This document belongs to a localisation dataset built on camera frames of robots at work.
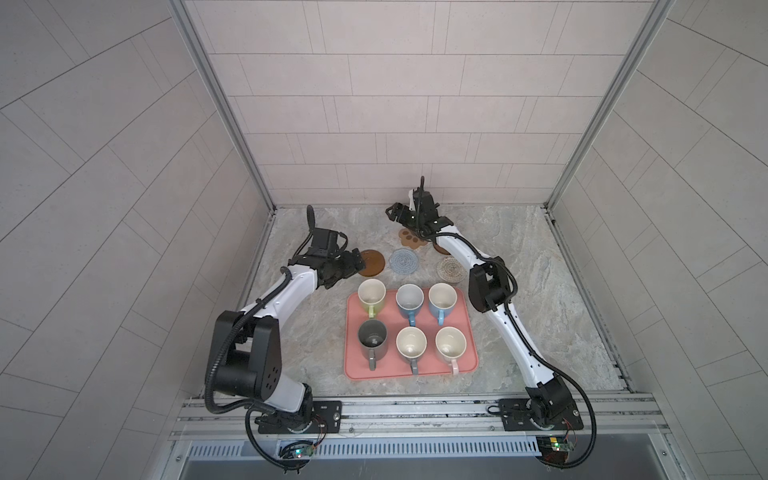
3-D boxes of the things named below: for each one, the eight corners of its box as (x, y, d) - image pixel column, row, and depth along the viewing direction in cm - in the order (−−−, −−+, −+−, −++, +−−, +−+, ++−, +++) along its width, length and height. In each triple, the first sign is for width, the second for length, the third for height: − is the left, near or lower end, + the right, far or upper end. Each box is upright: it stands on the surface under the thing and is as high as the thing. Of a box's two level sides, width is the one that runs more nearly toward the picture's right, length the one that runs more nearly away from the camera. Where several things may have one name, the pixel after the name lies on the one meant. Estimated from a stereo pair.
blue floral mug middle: (389, 323, 88) (388, 308, 80) (401, 295, 94) (402, 278, 86) (412, 333, 87) (414, 319, 79) (424, 304, 92) (427, 288, 84)
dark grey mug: (359, 373, 78) (355, 363, 71) (362, 331, 85) (359, 318, 78) (387, 373, 78) (386, 363, 71) (388, 332, 85) (387, 318, 78)
